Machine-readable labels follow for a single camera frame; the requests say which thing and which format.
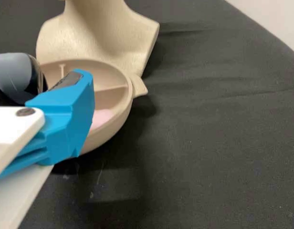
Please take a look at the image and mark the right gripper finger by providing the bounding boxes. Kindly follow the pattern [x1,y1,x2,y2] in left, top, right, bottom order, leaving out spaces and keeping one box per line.
[0,68,96,182]

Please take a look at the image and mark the grey-handled spoon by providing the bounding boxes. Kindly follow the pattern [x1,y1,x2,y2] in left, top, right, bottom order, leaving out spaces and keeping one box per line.
[0,52,49,105]

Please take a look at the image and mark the beige divided bowl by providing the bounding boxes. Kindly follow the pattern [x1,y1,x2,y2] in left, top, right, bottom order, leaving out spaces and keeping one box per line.
[38,59,134,156]

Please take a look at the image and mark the dummy head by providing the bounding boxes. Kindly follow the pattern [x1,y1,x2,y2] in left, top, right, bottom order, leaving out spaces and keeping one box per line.
[36,0,160,98]

